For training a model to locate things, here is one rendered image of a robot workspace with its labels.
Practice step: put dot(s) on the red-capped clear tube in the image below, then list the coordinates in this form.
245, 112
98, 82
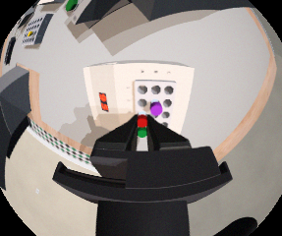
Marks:
142, 119

